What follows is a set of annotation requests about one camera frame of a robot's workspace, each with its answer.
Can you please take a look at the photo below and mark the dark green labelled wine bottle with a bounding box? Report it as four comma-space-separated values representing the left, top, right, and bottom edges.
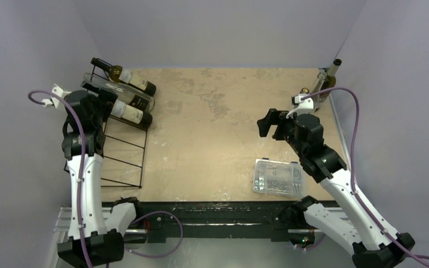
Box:
90, 58, 157, 97

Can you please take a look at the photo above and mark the black wire wine rack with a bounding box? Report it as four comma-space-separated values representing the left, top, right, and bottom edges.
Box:
91, 71, 148, 189

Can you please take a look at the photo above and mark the dark open-neck wine bottle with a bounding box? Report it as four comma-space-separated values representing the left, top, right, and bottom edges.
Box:
111, 100, 152, 129

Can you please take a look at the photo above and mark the clear plastic screw box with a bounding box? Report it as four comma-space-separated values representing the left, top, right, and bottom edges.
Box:
252, 158, 307, 198

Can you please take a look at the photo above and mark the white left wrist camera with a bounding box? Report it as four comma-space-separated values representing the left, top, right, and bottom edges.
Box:
41, 84, 71, 111

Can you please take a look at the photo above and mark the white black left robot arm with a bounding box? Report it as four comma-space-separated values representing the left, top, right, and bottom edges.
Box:
52, 85, 144, 267

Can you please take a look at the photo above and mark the clear glass black-label bottle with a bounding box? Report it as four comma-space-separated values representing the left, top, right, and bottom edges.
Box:
82, 73, 155, 112

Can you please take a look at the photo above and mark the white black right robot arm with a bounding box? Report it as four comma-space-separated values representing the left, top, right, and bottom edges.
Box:
257, 108, 415, 267

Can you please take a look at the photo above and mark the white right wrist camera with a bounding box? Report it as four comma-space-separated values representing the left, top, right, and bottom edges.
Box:
286, 94, 314, 119

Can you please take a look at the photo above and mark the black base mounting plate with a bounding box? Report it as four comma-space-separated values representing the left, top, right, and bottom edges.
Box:
101, 196, 336, 245

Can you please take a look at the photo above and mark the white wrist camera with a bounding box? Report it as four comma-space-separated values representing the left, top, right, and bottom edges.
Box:
41, 84, 71, 111
286, 94, 314, 119

